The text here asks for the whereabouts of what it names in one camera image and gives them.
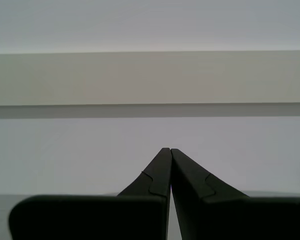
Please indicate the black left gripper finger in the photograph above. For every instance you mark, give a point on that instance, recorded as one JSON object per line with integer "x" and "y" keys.
{"x": 227, "y": 217}
{"x": 90, "y": 217}

